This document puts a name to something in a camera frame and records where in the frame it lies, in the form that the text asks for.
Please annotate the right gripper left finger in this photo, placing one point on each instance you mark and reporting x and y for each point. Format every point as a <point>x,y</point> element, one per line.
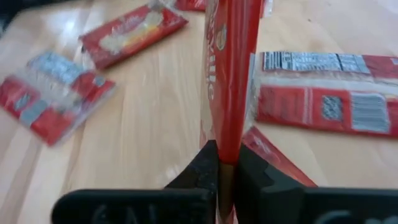
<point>130,207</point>

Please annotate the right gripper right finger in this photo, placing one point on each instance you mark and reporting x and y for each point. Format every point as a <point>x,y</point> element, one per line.
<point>280,205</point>

